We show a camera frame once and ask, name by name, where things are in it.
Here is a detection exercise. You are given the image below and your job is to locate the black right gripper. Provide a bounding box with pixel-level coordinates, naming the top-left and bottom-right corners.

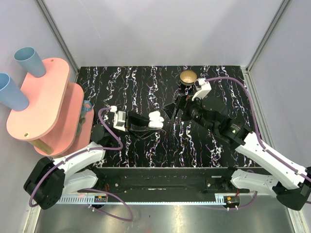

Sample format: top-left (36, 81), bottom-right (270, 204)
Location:
top-left (161, 92), bottom-right (216, 133)

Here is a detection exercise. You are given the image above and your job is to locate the small white square case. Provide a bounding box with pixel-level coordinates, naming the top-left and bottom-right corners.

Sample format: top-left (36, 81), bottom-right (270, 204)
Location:
top-left (148, 111), bottom-right (164, 129)

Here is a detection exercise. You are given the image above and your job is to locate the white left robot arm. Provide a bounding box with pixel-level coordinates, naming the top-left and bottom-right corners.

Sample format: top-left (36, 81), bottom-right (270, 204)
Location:
top-left (23, 106), bottom-right (164, 210)

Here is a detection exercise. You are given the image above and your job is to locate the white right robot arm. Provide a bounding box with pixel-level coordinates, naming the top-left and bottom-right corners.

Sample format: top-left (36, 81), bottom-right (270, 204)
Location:
top-left (163, 96), bottom-right (311, 211)

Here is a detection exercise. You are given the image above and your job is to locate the black marbled mat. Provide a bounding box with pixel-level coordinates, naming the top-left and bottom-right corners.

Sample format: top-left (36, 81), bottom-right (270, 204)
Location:
top-left (77, 66), bottom-right (257, 167)

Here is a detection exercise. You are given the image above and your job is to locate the gold bowl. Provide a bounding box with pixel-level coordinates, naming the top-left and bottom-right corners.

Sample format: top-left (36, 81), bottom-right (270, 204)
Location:
top-left (179, 70), bottom-right (197, 86)

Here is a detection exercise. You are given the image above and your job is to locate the pink two-tier shelf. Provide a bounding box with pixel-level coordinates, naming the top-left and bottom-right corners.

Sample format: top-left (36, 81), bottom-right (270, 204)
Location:
top-left (6, 58), bottom-right (87, 157)

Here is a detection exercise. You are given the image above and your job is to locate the blue cup front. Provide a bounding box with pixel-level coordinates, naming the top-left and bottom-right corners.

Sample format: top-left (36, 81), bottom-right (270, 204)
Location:
top-left (0, 73), bottom-right (29, 111)

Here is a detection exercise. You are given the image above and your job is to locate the blue cup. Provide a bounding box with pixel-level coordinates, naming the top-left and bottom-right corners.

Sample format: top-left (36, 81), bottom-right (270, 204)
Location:
top-left (14, 47), bottom-right (46, 78)
top-left (0, 73), bottom-right (29, 111)

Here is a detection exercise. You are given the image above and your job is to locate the blue cup rear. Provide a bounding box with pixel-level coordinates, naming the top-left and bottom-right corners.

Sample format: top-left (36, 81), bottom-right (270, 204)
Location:
top-left (14, 47), bottom-right (46, 78)

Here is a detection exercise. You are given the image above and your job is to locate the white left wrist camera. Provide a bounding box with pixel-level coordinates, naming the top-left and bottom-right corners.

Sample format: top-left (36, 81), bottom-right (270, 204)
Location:
top-left (110, 106), bottom-right (126, 132)

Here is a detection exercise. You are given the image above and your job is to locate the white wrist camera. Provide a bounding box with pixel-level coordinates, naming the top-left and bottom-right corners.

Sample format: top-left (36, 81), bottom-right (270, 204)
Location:
top-left (191, 78), bottom-right (211, 101)
top-left (110, 106), bottom-right (126, 132)

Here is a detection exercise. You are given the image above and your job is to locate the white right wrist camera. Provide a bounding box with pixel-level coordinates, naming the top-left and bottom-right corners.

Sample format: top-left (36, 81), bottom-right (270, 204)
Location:
top-left (191, 78), bottom-right (211, 101)

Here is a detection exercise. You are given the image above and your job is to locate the blue ring object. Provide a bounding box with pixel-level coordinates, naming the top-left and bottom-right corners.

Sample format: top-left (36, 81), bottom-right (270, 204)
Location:
top-left (76, 100), bottom-right (93, 135)

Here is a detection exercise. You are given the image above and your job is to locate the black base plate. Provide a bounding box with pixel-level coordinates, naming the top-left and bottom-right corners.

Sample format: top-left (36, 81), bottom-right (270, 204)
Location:
top-left (47, 166), bottom-right (280, 195)

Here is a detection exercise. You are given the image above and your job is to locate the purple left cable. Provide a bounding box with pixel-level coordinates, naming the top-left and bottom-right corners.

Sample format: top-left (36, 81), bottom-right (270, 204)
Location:
top-left (28, 108), bottom-right (134, 222)

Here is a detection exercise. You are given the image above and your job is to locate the purple cable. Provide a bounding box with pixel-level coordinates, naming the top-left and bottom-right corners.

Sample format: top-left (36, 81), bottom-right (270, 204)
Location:
top-left (205, 77), bottom-right (311, 211)
top-left (28, 108), bottom-right (134, 222)

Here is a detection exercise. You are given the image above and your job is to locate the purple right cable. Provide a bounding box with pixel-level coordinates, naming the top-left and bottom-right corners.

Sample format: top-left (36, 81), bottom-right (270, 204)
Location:
top-left (205, 77), bottom-right (311, 211)

